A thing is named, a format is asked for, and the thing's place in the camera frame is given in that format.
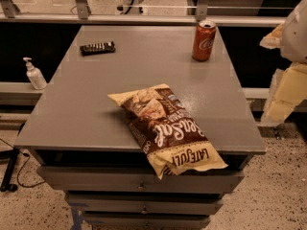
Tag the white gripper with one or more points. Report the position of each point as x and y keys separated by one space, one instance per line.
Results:
x=296 y=35

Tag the brown Late July chip bag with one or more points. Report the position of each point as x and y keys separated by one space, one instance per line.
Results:
x=166 y=132

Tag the black RXBAR chocolate bar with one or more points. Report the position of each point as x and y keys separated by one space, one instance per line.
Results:
x=98 y=48

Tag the red Coca-Cola can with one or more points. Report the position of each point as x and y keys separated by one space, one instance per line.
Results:
x=204 y=40

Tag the grey drawer cabinet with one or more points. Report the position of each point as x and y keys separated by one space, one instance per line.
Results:
x=76 y=125

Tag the bottom grey drawer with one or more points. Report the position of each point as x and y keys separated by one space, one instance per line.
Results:
x=146 y=221

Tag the grey drawer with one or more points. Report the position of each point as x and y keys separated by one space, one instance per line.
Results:
x=146 y=221
x=145 y=203
x=139 y=180

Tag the middle grey drawer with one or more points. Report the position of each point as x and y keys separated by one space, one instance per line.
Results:
x=145 y=203

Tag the top grey drawer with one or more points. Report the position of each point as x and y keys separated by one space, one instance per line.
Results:
x=139 y=180

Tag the white pump sanitizer bottle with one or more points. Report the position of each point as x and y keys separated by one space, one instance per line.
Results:
x=34 y=75

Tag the metal window railing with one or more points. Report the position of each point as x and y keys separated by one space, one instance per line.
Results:
x=263 y=13

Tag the black stand leg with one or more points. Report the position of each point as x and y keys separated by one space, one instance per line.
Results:
x=10 y=156

